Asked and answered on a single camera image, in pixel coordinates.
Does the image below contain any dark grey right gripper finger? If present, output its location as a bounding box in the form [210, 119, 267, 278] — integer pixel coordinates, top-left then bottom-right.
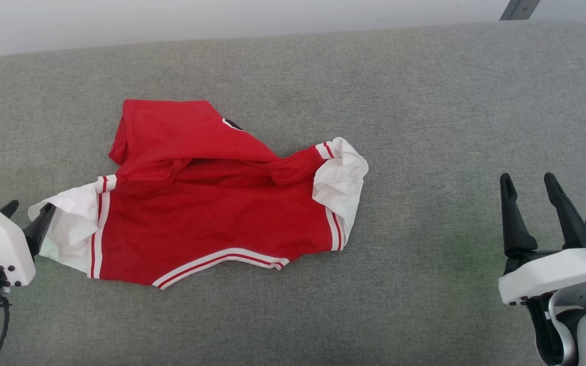
[500, 173, 539, 260]
[544, 173, 586, 250]

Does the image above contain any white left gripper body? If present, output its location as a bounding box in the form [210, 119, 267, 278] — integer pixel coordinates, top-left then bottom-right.
[0, 206, 37, 288]

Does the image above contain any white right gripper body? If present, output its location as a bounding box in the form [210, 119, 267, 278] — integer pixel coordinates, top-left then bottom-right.
[498, 247, 586, 306]

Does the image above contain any red and white garment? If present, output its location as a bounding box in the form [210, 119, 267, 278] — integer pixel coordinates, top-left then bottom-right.
[27, 99, 370, 290]

